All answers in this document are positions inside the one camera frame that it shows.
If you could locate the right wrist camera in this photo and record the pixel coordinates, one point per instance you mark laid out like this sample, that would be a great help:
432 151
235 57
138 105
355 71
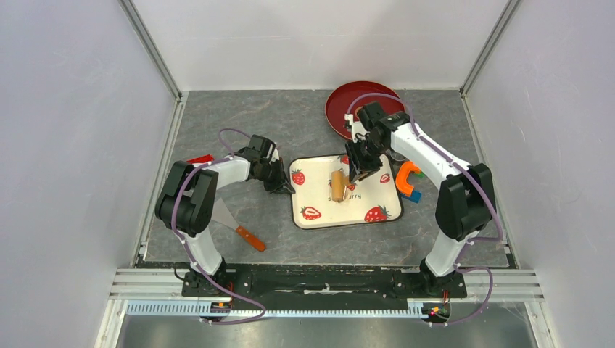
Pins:
371 118

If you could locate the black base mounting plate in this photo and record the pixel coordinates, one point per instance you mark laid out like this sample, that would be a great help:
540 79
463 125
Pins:
314 287

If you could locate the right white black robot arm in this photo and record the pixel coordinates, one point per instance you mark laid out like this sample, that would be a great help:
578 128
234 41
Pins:
466 198

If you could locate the orange curved toy track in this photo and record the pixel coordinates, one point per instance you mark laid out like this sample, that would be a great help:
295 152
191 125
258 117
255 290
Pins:
406 170

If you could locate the wooden dough roller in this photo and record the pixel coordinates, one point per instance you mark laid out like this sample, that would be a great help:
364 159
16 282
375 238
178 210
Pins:
338 182

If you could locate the white dough piece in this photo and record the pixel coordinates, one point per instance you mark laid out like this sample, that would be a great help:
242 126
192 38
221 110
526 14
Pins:
343 196

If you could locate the metal scraper orange handle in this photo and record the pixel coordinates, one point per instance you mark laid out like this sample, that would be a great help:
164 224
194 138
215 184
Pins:
221 214

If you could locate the blue toy brick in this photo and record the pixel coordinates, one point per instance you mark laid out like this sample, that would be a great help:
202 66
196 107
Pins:
414 196

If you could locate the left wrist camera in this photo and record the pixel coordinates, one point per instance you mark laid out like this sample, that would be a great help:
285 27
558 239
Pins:
259 148

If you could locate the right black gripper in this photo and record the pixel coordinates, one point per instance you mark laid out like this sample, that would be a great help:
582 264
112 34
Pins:
353 156

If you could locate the red toy brick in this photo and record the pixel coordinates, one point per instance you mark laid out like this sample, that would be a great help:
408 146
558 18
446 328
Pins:
201 160

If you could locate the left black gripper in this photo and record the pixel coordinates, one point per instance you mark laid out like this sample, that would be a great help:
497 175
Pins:
286 187

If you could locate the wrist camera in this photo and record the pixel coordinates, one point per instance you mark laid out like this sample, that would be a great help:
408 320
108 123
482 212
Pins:
259 148
371 118

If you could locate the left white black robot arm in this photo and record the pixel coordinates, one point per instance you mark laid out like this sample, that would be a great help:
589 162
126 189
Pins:
186 202

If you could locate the white strawberry tray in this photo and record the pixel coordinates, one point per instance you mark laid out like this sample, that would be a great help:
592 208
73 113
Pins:
324 198

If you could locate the round red plate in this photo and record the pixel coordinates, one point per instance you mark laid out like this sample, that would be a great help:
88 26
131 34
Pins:
342 97

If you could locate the aluminium frame rail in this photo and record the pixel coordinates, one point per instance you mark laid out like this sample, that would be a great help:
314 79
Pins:
158 292

